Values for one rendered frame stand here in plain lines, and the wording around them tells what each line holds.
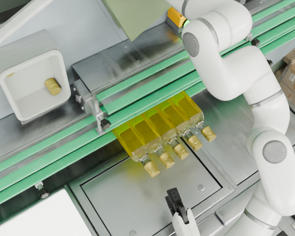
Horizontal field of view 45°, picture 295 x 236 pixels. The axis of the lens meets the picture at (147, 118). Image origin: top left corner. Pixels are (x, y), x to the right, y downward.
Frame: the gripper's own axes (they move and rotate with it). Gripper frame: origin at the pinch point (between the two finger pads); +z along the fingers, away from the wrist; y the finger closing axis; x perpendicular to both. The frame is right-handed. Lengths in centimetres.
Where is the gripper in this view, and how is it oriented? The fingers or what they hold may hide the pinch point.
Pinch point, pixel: (172, 197)
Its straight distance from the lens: 110.7
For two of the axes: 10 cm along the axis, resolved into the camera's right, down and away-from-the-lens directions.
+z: -3.3, -8.1, 4.9
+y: 0.4, -5.3, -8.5
